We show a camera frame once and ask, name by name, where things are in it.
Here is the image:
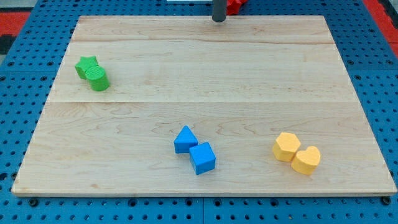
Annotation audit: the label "blue triangle block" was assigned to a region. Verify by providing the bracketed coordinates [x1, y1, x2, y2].
[174, 126, 198, 154]

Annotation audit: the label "blue cube block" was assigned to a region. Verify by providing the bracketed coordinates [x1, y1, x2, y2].
[189, 142, 216, 175]

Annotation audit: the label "wooden board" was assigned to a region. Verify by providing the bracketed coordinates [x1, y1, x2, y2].
[12, 16, 397, 197]

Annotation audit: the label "yellow hexagon block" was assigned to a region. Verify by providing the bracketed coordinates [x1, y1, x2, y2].
[272, 132, 301, 162]

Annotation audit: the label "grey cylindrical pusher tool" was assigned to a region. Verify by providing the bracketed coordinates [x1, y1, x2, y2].
[211, 0, 228, 22]

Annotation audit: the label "green cylinder block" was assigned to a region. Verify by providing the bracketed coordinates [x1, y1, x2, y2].
[85, 65, 110, 91]

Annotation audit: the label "red block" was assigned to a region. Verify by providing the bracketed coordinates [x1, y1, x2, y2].
[226, 0, 248, 16]

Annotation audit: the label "yellow heart block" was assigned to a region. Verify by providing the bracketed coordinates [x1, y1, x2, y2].
[291, 146, 321, 175]

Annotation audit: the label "green star block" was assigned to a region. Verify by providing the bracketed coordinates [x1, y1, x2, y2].
[75, 56, 98, 80]

